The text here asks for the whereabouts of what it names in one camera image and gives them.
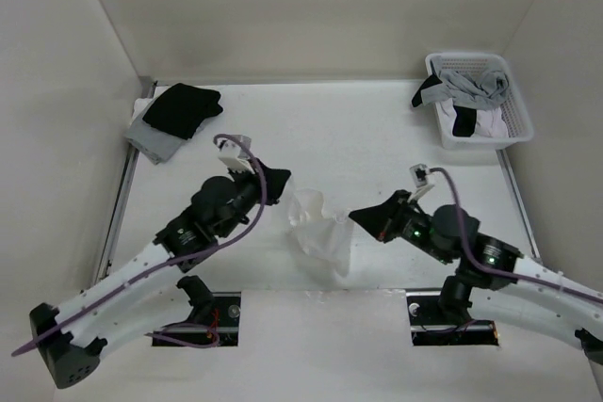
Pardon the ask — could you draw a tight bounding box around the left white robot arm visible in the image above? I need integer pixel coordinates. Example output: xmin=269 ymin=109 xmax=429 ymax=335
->
xmin=29 ymin=163 xmax=291 ymax=389

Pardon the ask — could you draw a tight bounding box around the crumpled grey tank top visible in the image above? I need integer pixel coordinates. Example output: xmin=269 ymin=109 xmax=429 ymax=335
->
xmin=413 ymin=69 xmax=510 ymax=110

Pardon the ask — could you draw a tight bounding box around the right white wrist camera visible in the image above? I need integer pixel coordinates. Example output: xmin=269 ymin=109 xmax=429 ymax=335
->
xmin=409 ymin=164 xmax=434 ymax=201

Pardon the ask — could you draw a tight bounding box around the white garment in basket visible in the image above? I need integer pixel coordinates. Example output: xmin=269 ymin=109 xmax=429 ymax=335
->
xmin=440 ymin=99 xmax=509 ymax=138

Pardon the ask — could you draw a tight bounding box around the white tank top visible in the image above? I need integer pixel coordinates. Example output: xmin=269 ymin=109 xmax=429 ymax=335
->
xmin=287 ymin=188 xmax=354 ymax=277

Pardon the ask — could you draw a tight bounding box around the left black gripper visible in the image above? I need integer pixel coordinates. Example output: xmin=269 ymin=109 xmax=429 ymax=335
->
xmin=217 ymin=158 xmax=291 ymax=238

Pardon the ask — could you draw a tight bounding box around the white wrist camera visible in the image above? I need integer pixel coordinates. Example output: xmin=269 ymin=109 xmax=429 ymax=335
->
xmin=409 ymin=164 xmax=434 ymax=201
xmin=218 ymin=138 xmax=253 ymax=172

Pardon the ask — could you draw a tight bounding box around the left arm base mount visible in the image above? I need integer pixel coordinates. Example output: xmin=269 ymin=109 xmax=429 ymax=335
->
xmin=149 ymin=276 xmax=242 ymax=349

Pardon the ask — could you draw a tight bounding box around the folded grey tank top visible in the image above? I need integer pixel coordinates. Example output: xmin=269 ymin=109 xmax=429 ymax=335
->
xmin=124 ymin=117 xmax=188 ymax=165

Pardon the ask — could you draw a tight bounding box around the purple cable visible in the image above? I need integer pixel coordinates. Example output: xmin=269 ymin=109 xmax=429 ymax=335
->
xmin=426 ymin=167 xmax=603 ymax=307
xmin=11 ymin=133 xmax=272 ymax=357

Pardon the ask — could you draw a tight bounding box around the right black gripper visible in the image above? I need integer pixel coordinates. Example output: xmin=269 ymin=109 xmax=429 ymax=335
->
xmin=349 ymin=189 xmax=452 ymax=264

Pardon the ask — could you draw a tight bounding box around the metal table rail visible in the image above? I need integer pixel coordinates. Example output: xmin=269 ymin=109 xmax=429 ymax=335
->
xmin=91 ymin=75 xmax=158 ymax=291
xmin=497 ymin=150 xmax=543 ymax=264

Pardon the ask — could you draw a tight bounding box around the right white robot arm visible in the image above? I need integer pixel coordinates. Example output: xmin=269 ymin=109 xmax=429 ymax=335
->
xmin=349 ymin=190 xmax=602 ymax=363

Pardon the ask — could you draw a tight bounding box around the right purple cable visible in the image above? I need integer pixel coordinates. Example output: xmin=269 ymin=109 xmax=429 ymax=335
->
xmin=426 ymin=167 xmax=603 ymax=307

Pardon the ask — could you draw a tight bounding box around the folded black tank top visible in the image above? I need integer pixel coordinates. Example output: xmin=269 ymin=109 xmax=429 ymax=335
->
xmin=142 ymin=83 xmax=223 ymax=140

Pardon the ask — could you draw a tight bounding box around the crumpled black tank top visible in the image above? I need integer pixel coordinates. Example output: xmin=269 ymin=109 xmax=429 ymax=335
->
xmin=411 ymin=74 xmax=477 ymax=137

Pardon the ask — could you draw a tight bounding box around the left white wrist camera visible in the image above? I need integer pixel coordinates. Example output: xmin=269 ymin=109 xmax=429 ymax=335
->
xmin=218 ymin=138 xmax=253 ymax=172

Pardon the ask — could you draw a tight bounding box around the white plastic laundry basket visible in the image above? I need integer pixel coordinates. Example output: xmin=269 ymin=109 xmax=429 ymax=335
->
xmin=425 ymin=51 xmax=534 ymax=151

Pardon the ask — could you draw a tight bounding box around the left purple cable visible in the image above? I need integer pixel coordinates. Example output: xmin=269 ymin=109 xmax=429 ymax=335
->
xmin=11 ymin=133 xmax=272 ymax=357

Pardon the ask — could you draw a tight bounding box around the left metal table rail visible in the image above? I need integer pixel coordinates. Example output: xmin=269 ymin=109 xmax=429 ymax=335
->
xmin=91 ymin=75 xmax=158 ymax=291

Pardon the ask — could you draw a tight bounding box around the right metal table rail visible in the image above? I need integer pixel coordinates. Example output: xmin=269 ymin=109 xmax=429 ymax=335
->
xmin=497 ymin=150 xmax=543 ymax=264

